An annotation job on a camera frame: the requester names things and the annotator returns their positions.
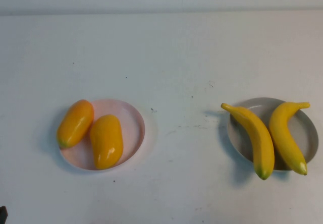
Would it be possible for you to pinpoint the orange-yellow mango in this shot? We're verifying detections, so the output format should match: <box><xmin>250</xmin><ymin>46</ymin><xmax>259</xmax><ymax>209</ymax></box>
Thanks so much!
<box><xmin>89</xmin><ymin>114</ymin><xmax>124</xmax><ymax>170</ymax></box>
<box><xmin>56</xmin><ymin>99</ymin><xmax>95</xmax><ymax>149</ymax></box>

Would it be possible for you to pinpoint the yellow banana with green tip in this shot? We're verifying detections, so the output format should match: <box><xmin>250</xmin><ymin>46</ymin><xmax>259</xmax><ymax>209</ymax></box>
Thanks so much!
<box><xmin>220</xmin><ymin>102</ymin><xmax>275</xmax><ymax>181</ymax></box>

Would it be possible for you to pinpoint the pink round plate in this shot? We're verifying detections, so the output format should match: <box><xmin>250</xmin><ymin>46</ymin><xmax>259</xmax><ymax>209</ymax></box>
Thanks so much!
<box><xmin>59</xmin><ymin>98</ymin><xmax>147</xmax><ymax>171</ymax></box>

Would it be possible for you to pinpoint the grey round plate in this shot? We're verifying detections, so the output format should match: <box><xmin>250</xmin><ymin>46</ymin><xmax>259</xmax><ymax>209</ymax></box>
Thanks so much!
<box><xmin>227</xmin><ymin>97</ymin><xmax>319</xmax><ymax>172</ymax></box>

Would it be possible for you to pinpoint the yellow banana with pale tip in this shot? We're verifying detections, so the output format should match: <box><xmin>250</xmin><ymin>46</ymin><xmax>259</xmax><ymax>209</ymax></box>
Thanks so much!
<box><xmin>268</xmin><ymin>101</ymin><xmax>311</xmax><ymax>177</ymax></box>

